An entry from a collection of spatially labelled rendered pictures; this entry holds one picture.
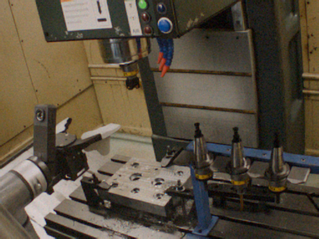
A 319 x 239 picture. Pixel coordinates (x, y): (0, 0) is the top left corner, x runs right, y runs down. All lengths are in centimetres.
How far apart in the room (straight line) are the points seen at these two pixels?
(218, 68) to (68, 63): 112
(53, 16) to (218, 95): 83
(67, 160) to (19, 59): 145
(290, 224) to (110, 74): 158
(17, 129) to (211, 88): 110
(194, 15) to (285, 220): 75
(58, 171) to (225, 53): 94
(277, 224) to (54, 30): 92
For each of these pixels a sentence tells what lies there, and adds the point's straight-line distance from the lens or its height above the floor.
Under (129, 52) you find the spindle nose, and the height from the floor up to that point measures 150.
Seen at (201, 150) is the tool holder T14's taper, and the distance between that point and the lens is 108.
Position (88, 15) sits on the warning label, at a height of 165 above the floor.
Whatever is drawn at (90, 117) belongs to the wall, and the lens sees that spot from 265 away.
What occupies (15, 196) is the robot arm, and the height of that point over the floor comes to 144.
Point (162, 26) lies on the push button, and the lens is 89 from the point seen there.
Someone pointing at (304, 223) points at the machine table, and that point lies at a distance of 135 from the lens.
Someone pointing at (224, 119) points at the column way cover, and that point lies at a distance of 173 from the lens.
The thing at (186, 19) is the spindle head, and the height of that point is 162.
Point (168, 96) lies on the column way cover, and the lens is 180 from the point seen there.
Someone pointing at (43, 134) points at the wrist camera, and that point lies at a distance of 80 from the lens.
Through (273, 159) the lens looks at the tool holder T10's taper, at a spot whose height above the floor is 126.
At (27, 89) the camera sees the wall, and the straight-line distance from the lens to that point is 226.
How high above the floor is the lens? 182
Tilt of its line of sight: 26 degrees down
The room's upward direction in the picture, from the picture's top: 12 degrees counter-clockwise
